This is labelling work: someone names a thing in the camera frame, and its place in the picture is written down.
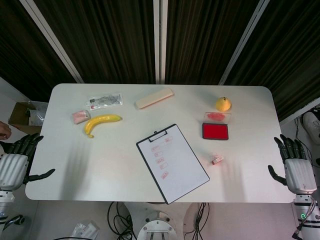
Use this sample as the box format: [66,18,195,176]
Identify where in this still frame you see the brown cardboard box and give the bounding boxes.
[8,101,48,135]

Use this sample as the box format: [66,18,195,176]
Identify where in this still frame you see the clear printed plastic packet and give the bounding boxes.
[87,92,125,111]

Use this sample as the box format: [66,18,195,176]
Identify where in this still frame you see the white sneaker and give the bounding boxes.
[303,111,320,145]

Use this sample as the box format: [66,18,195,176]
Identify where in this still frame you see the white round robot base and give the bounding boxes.
[122,202,198,240]

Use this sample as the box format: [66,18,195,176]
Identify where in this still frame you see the white slanted frame post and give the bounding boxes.
[217,0,272,86]
[19,0,85,84]

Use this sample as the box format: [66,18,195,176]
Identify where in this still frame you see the small packets on floor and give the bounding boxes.
[73,222,99,240]

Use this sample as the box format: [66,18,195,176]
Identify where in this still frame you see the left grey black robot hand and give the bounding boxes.
[0,133,56,192]

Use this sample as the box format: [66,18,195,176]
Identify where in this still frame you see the bystander bare hand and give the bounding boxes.
[0,121,13,140]

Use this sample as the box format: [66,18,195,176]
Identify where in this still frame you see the cream pink pencil case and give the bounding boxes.
[134,87,175,111]

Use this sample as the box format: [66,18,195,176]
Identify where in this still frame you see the yellow pear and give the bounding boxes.
[215,96,233,113]

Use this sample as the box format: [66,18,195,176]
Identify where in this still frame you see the white upright frame post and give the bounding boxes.
[152,0,169,85]

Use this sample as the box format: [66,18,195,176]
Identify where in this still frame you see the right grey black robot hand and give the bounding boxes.
[267,134,318,195]

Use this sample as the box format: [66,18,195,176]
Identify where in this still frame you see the yellow banana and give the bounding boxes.
[83,113,124,140]

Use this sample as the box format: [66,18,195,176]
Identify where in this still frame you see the pink wrapped tissue pack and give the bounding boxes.
[71,110,92,125]

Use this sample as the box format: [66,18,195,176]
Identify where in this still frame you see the red ink pad clear lid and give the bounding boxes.
[201,111,233,141]

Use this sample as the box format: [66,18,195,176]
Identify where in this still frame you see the dark pleated curtain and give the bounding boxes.
[0,0,320,121]

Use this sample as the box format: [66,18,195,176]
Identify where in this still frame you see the black clipboard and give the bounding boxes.
[135,123,211,205]

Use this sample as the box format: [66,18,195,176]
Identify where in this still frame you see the clear plastic bag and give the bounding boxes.
[24,102,47,126]

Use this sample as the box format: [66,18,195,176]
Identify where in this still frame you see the black floor cable bundle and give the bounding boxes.
[183,202,211,240]
[107,201,137,240]
[293,116,309,147]

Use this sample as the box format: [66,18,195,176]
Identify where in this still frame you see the white red rectangular stamp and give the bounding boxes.
[211,154,224,166]

